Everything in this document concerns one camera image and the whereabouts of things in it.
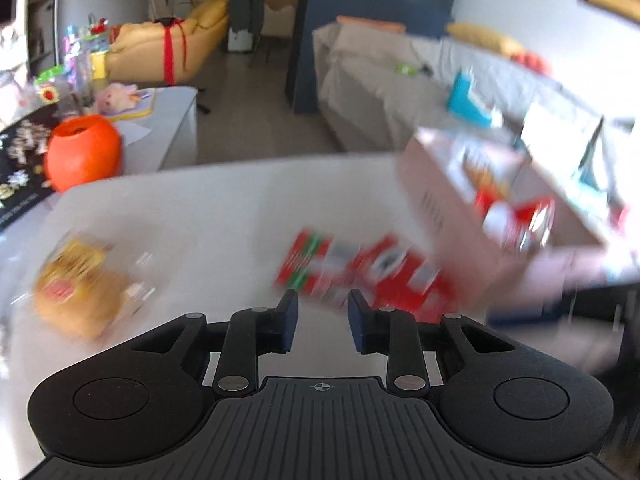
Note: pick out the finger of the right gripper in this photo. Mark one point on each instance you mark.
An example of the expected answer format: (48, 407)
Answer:
(502, 321)

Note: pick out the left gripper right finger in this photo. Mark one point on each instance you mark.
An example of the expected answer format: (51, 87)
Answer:
(394, 334)

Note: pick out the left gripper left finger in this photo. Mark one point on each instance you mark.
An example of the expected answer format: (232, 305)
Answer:
(250, 334)

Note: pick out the red Beijing duck snack packet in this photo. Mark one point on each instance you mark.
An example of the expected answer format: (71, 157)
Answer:
(519, 228)

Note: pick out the small bread bun packet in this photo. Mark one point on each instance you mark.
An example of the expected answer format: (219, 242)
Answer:
(88, 284)

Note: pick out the pink cardboard box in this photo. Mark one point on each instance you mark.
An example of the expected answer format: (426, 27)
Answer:
(443, 173)

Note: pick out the white low side table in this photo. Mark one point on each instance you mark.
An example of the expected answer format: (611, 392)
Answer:
(165, 139)

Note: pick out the blue tissue box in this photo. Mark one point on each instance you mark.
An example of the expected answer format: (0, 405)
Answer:
(466, 104)

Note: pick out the orange round pumpkin container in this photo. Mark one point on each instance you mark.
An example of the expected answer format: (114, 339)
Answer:
(82, 150)

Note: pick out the red cushion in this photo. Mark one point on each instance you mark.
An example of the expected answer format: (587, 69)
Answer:
(532, 61)

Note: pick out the grey covered sofa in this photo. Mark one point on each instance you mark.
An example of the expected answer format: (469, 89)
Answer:
(371, 108)

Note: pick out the green toy on sofa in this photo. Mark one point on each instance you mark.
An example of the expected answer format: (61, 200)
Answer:
(412, 71)

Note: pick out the pink plush toy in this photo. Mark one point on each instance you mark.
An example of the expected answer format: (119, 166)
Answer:
(116, 98)

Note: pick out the black plum snack bag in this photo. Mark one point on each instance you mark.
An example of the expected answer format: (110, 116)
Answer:
(23, 182)

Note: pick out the yellow cushion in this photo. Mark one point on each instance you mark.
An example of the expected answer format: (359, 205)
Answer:
(486, 38)

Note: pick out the yellow armchair with red ribbon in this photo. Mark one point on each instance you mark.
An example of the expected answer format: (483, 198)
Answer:
(167, 51)

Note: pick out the colourful bottles cluster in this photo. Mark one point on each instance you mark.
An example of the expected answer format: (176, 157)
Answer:
(83, 56)

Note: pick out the blue cabinet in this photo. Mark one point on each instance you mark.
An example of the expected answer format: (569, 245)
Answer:
(353, 27)

